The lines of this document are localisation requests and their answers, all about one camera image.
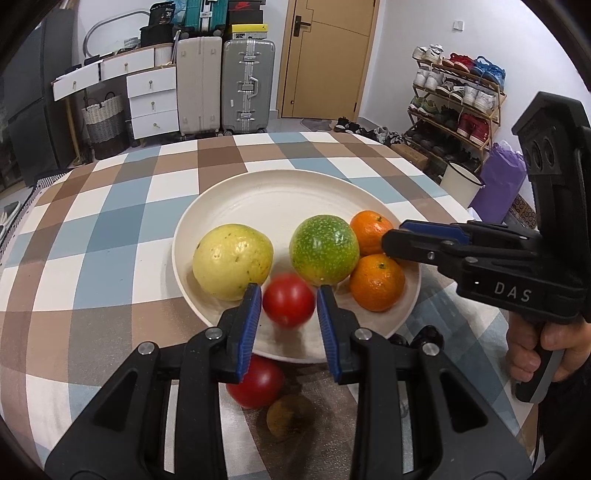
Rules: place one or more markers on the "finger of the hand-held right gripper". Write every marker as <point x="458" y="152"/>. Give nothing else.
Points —
<point x="434" y="228"/>
<point x="415" y="247"/>

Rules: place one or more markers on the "rows of assorted shoes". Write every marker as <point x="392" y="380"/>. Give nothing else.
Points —
<point x="452" y="92"/>

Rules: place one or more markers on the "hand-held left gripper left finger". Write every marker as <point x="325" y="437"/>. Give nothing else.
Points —
<point x="249" y="332"/>

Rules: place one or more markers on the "brown kiwi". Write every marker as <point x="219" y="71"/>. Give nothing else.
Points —
<point x="288" y="415"/>

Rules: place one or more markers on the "yellow and black box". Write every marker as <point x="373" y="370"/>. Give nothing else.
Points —
<point x="244" y="31"/>

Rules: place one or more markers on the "black tub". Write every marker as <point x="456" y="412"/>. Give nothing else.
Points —
<point x="162" y="14"/>

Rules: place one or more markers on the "dark grey fridge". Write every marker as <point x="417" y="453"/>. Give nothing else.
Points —
<point x="37" y="115"/>

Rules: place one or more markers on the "person's right hand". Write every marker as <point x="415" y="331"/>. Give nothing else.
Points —
<point x="521" y="350"/>

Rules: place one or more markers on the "wooden shoe rack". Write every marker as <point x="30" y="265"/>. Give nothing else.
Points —
<point x="496" y="106"/>

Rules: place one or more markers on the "brown cardboard box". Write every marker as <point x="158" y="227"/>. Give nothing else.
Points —
<point x="415" y="154"/>

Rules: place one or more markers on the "yellow round fruit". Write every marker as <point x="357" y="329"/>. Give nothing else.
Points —
<point x="231" y="261"/>

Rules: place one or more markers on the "wooden door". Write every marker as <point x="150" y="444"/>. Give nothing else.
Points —
<point x="323" y="69"/>

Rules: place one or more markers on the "grey door mat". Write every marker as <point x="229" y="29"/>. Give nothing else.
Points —
<point x="318" y="124"/>

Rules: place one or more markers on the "checked tablecloth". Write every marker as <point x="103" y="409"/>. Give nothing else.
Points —
<point x="115" y="221"/>

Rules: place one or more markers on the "black shoe box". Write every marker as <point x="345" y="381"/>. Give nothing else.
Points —
<point x="247" y="17"/>

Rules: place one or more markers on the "bent chrome tube frame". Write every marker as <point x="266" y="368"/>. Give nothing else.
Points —
<point x="108" y="21"/>

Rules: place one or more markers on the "white slatted basket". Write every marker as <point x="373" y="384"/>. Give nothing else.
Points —
<point x="131" y="41"/>

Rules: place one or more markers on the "purple bag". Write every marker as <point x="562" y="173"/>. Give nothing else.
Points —
<point x="501" y="184"/>

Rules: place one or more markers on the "teal suitcase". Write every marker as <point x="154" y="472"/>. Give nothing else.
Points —
<point x="205" y="14"/>

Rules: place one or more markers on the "silver suitcase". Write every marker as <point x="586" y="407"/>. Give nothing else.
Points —
<point x="249" y="87"/>

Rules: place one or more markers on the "scattered sneakers group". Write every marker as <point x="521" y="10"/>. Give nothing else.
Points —
<point x="369" y="131"/>

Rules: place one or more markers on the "woven laundry basket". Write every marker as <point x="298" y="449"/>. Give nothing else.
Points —
<point x="106" y="129"/>

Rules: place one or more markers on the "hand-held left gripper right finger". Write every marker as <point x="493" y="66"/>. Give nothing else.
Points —
<point x="325" y="332"/>

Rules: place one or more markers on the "beige suitcase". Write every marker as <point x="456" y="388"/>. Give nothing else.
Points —
<point x="198" y="87"/>

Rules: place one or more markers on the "brown patterned mat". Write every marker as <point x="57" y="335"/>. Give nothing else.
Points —
<point x="524" y="210"/>

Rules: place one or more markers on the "cream round plate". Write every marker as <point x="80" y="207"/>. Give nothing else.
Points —
<point x="258" y="203"/>

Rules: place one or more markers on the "white drawer desk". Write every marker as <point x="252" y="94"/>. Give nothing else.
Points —
<point x="152" y="101"/>

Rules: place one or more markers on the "orange mandarin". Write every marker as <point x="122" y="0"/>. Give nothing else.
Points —
<point x="376" y="284"/>
<point x="369" y="228"/>

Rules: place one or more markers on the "green speckled round fruit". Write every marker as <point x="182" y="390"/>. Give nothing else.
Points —
<point x="323" y="249"/>

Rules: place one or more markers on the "red tomato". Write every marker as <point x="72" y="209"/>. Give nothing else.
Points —
<point x="288" y="300"/>
<point x="261" y="381"/>

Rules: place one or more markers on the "white enamel bucket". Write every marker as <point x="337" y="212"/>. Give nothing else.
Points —
<point x="461" y="184"/>

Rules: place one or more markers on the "black storage box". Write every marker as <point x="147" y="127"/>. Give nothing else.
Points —
<point x="157" y="36"/>

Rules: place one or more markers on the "person's right forearm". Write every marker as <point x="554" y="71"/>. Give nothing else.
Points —
<point x="568" y="429"/>

